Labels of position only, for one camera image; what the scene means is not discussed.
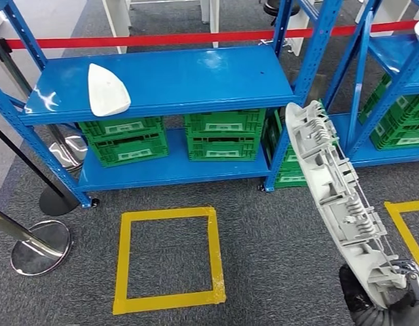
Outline grey plastic hubcap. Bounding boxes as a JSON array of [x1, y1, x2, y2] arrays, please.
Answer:
[[285, 99, 408, 311]]

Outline black stool chrome base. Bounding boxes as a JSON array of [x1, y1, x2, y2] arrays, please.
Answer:
[[258, 0, 301, 47]]

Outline white cabinet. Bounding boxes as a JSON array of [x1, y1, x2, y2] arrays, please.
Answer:
[[286, 9, 315, 58]]

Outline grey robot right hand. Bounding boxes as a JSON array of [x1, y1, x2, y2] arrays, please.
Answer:
[[377, 259, 419, 326]]

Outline dark grey flat panel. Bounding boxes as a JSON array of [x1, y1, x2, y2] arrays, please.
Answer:
[[306, 73, 328, 109]]

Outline blue metal shelf rack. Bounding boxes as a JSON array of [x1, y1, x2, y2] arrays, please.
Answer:
[[0, 0, 344, 210], [322, 0, 419, 170]]

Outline yellow floor tape square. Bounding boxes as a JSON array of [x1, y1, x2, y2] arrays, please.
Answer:
[[112, 206, 226, 316], [384, 200, 419, 275]]

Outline white desk panel legs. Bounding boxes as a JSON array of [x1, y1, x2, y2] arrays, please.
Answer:
[[102, 0, 220, 55]]

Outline chrome stanchion post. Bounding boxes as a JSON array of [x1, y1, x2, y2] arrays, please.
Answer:
[[0, 206, 72, 276]]

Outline red barrier belt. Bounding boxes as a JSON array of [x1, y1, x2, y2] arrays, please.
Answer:
[[5, 20, 419, 50]]

